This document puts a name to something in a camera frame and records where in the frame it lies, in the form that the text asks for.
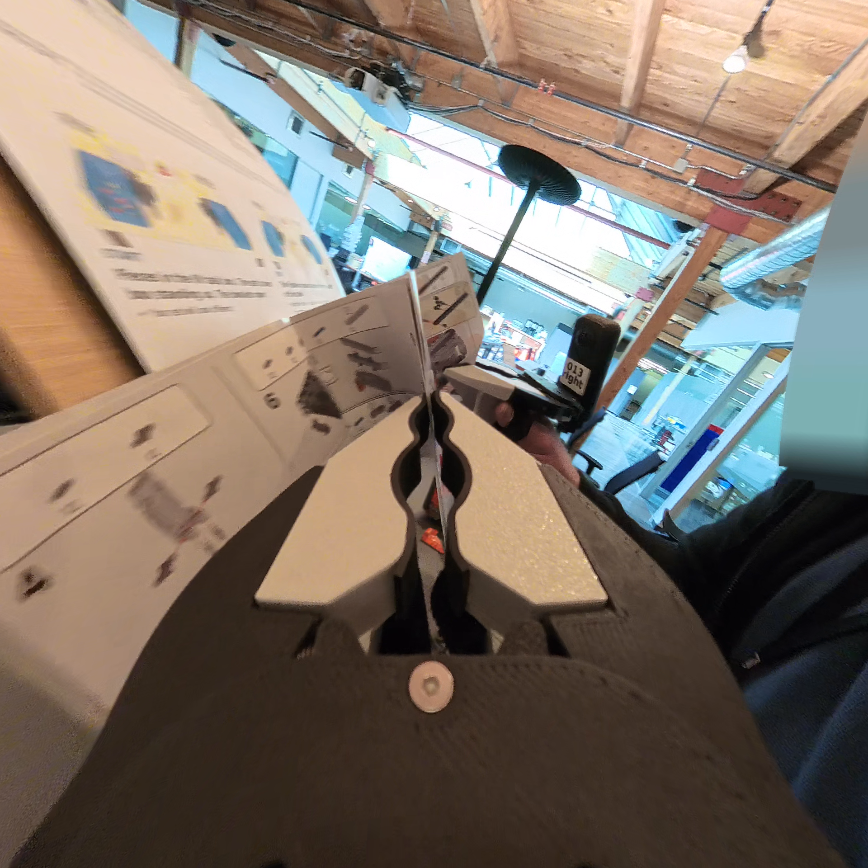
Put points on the white instruction booklet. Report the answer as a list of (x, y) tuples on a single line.
[(237, 420)]

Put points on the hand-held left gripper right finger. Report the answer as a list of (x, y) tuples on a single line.
[(522, 536)]

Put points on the silver air duct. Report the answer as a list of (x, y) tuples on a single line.
[(773, 258)]

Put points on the large printed instruction sheet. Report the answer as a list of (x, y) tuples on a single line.
[(135, 169)]

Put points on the hanging light bulb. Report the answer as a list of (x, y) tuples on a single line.
[(739, 58)]

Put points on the person's clothed body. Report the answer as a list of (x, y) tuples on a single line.
[(780, 610)]

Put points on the person's right hand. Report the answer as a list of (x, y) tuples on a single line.
[(549, 447)]

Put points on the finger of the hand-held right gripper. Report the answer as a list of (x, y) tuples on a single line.
[(488, 383)]

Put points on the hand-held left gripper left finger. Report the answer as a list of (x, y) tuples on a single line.
[(339, 536)]

